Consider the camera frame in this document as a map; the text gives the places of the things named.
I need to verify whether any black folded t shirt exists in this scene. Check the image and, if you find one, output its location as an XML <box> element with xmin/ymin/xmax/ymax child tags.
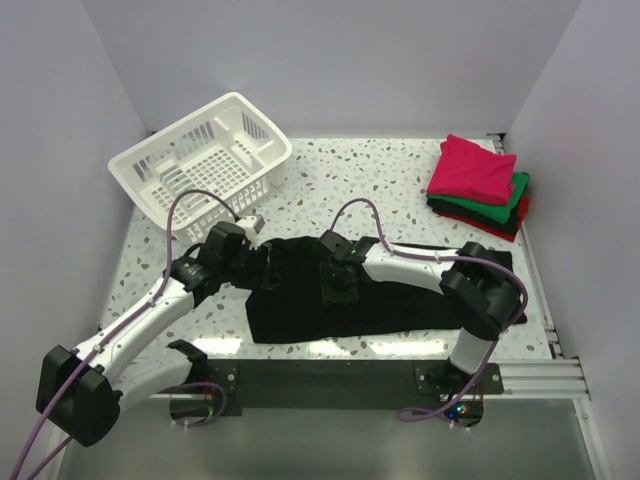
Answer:
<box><xmin>427</xmin><ymin>197</ymin><xmax>521</xmax><ymax>239</ymax></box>

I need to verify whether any black t shirt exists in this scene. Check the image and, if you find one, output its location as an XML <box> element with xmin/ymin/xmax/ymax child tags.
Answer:
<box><xmin>245</xmin><ymin>236</ymin><xmax>511</xmax><ymax>344</ymax></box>
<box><xmin>427</xmin><ymin>197</ymin><xmax>521</xmax><ymax>239</ymax></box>

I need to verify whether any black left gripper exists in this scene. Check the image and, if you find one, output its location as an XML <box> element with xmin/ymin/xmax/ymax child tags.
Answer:
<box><xmin>220</xmin><ymin>242</ymin><xmax>279</xmax><ymax>290</ymax></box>

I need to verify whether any white plastic laundry basket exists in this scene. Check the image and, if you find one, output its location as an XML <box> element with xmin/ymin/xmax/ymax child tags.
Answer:
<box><xmin>108</xmin><ymin>92</ymin><xmax>292</xmax><ymax>245</ymax></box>

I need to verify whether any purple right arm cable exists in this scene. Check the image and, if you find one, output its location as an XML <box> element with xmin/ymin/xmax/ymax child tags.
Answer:
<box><xmin>394</xmin><ymin>197</ymin><xmax>529</xmax><ymax>431</ymax></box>

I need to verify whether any red folded t shirt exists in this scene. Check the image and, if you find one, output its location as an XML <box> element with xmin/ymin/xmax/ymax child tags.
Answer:
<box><xmin>432</xmin><ymin>196</ymin><xmax>531</xmax><ymax>244</ymax></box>

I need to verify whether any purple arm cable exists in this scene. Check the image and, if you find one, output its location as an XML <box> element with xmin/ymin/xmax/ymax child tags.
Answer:
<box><xmin>7</xmin><ymin>189</ymin><xmax>241</xmax><ymax>480</ymax></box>
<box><xmin>394</xmin><ymin>197</ymin><xmax>529</xmax><ymax>431</ymax></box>

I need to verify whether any pink folded t shirt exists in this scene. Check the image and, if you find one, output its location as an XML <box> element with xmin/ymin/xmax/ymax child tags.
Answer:
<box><xmin>426</xmin><ymin>134</ymin><xmax>517</xmax><ymax>205</ymax></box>

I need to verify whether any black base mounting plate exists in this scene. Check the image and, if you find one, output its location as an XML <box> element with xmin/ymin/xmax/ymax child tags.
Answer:
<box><xmin>148</xmin><ymin>357</ymin><xmax>503</xmax><ymax>419</ymax></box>

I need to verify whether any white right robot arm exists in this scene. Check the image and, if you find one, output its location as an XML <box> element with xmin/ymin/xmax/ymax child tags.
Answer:
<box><xmin>319</xmin><ymin>230</ymin><xmax>528</xmax><ymax>393</ymax></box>

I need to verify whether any green folded t shirt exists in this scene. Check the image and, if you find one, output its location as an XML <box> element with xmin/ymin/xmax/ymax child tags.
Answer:
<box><xmin>426</xmin><ymin>172</ymin><xmax>530</xmax><ymax>224</ymax></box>

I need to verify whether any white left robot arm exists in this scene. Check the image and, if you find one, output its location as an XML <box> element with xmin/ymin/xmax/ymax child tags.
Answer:
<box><xmin>36</xmin><ymin>215</ymin><xmax>265</xmax><ymax>447</ymax></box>

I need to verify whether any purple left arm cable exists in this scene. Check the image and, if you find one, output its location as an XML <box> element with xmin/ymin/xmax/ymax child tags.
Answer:
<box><xmin>7</xmin><ymin>189</ymin><xmax>241</xmax><ymax>480</ymax></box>

